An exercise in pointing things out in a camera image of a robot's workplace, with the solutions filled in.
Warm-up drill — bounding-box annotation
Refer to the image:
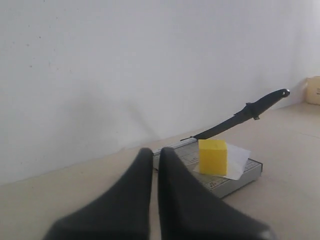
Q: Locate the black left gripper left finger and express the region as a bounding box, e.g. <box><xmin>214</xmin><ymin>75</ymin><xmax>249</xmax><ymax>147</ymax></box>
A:
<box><xmin>44</xmin><ymin>148</ymin><xmax>153</xmax><ymax>240</ymax></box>

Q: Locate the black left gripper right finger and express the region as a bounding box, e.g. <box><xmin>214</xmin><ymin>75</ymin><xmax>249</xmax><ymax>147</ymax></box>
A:
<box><xmin>157</xmin><ymin>147</ymin><xmax>277</xmax><ymax>240</ymax></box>

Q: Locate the yellow cube block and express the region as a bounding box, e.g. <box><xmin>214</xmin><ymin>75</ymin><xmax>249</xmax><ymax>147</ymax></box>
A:
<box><xmin>198</xmin><ymin>139</ymin><xmax>228</xmax><ymax>176</ymax></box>

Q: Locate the white paper sheet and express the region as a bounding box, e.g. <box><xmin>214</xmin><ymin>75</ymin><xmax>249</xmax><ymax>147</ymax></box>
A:
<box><xmin>193</xmin><ymin>143</ymin><xmax>251</xmax><ymax>180</ymax></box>

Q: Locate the black cutter blade arm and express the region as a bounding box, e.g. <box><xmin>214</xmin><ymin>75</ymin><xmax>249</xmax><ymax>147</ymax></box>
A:
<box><xmin>182</xmin><ymin>88</ymin><xmax>291</xmax><ymax>141</ymax></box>

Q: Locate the grey paper cutter base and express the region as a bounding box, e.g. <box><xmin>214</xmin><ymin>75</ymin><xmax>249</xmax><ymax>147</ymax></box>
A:
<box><xmin>169</xmin><ymin>139</ymin><xmax>263</xmax><ymax>198</ymax></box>

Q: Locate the cardboard box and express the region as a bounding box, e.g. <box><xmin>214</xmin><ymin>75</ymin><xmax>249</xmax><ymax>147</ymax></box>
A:
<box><xmin>305</xmin><ymin>76</ymin><xmax>320</xmax><ymax>105</ymax></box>

